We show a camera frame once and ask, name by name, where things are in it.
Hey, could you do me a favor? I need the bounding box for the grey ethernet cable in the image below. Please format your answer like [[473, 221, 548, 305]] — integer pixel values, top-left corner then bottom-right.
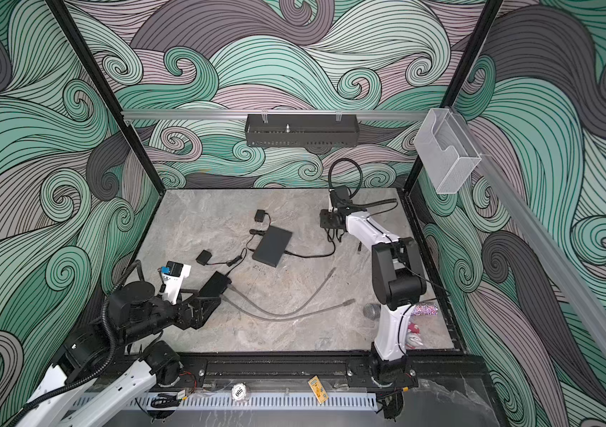
[[219, 292, 356, 322], [227, 266, 338, 317]]

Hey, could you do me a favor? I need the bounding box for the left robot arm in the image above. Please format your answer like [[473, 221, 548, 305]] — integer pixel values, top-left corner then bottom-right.
[[9, 260, 231, 426]]

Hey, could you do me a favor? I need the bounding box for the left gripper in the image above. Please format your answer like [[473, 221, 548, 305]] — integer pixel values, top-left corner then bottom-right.
[[126, 286, 222, 346]]

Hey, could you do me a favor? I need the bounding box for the pink white toy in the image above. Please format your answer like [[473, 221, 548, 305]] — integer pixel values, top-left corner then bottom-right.
[[405, 322, 425, 350]]

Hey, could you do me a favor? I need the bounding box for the black power adapter cable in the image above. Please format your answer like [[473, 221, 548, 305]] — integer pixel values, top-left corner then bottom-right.
[[195, 246, 249, 276], [248, 209, 272, 252]]

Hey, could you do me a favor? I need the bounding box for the red yellow wire bundle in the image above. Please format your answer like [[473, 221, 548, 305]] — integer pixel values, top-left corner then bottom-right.
[[171, 370, 198, 401]]

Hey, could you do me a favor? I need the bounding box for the ribbed black network switch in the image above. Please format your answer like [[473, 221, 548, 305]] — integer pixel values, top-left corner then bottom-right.
[[198, 272, 232, 299]]

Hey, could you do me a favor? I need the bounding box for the black wall tray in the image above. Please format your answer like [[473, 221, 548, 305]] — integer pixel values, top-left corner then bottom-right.
[[244, 114, 360, 153]]

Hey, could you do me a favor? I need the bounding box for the white slotted cable duct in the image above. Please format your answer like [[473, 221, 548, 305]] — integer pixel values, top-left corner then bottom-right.
[[75, 392, 379, 413]]

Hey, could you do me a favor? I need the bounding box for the yellow tag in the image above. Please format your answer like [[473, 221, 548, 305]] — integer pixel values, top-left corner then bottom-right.
[[308, 375, 329, 405]]

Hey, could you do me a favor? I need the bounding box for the clear acrylic wall holder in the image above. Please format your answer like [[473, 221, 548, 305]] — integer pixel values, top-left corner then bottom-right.
[[413, 108, 481, 195]]

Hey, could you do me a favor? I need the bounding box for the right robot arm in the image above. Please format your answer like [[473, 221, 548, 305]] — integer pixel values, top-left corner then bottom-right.
[[320, 158, 427, 387]]

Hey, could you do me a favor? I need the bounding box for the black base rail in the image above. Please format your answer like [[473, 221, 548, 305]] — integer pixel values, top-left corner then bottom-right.
[[180, 350, 487, 388]]

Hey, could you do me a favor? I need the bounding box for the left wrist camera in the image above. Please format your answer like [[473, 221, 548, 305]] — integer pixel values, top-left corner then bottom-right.
[[160, 261, 191, 305]]

